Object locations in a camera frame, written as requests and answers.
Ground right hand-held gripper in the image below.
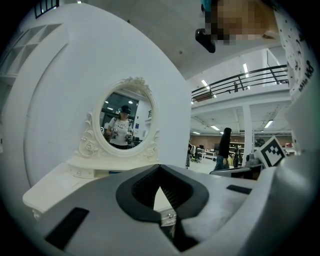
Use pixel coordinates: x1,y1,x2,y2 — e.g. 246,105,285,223
209,134,288,181

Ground cream dressing table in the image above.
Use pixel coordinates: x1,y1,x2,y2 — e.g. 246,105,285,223
22,76,178,227

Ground white cubby shelf unit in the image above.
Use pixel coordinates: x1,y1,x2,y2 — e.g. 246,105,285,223
0,23,63,83

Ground person's head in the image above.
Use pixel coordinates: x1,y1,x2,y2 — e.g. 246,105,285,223
199,0,280,46

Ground person's white polka-dot shirt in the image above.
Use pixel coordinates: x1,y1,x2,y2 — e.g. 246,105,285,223
273,6,316,102

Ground black balcony railing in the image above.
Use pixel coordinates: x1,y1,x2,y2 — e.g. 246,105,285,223
191,64,290,103

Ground oval white framed mirror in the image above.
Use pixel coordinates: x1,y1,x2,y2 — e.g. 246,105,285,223
74,76,161,163

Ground black head-worn camera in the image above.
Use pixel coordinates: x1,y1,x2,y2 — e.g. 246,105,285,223
194,28,217,54

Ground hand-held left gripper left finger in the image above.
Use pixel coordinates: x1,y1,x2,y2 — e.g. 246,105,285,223
37,163,184,256

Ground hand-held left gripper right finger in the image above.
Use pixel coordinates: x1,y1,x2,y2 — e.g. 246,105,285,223
159,163,260,245

